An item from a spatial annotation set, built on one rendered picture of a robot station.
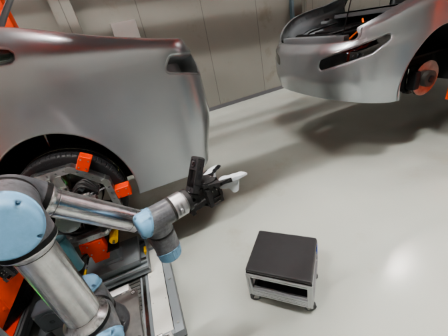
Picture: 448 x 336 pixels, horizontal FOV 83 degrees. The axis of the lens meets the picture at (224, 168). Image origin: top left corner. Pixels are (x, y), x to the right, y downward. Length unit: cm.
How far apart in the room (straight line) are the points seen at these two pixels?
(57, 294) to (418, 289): 196
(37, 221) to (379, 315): 181
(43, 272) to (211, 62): 548
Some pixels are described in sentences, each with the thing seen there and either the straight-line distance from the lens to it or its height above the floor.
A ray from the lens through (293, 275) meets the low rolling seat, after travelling 164.
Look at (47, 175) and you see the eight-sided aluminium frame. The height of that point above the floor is 111.
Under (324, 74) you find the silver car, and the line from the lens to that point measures 282.
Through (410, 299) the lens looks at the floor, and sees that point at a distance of 209.
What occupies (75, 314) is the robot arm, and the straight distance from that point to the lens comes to 79.
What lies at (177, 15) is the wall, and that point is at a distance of 571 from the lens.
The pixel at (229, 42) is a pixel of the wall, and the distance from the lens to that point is 604.
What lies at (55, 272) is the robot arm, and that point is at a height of 126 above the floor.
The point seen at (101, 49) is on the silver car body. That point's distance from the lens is 167.
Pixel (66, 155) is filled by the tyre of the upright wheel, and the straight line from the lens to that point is 179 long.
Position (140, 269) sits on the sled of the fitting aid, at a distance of 221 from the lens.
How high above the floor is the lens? 165
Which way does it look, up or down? 29 degrees down
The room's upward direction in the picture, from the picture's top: 12 degrees counter-clockwise
